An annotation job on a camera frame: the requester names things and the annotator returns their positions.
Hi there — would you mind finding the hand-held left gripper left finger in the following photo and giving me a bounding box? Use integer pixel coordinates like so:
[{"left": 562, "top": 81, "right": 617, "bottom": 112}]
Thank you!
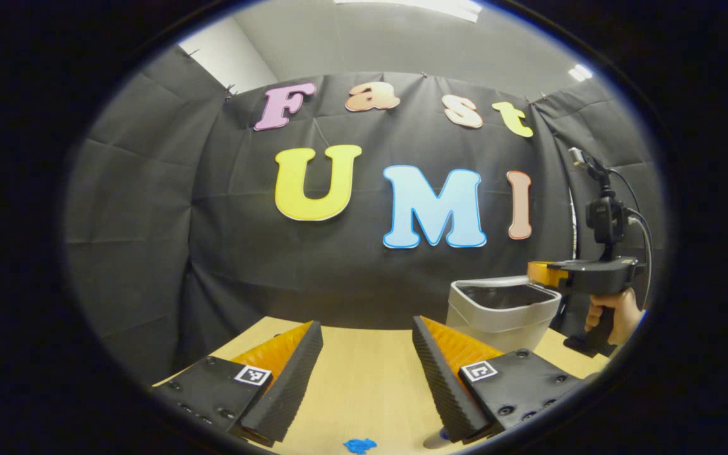
[{"left": 151, "top": 320, "right": 325, "bottom": 448}]

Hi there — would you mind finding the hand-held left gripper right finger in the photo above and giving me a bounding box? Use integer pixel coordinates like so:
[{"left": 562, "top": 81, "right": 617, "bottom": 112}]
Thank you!
[{"left": 411, "top": 315, "right": 586, "bottom": 444}]

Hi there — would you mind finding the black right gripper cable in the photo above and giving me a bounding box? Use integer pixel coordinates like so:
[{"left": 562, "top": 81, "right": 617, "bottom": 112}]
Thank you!
[{"left": 609, "top": 167, "right": 654, "bottom": 310}]

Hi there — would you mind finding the white desktop garbage bin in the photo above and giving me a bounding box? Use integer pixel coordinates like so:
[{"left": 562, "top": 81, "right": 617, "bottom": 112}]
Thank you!
[{"left": 446, "top": 276, "right": 562, "bottom": 353}]

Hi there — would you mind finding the wooden desktop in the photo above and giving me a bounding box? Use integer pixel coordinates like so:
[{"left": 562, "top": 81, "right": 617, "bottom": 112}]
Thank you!
[{"left": 155, "top": 316, "right": 611, "bottom": 455}]

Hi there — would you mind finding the long ceiling light panel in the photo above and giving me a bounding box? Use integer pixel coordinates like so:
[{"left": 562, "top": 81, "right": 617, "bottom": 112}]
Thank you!
[{"left": 334, "top": 0, "right": 483, "bottom": 23}]

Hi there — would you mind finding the black backdrop cloth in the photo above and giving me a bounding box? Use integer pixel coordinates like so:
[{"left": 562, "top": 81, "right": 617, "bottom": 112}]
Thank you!
[{"left": 64, "top": 44, "right": 665, "bottom": 386}]

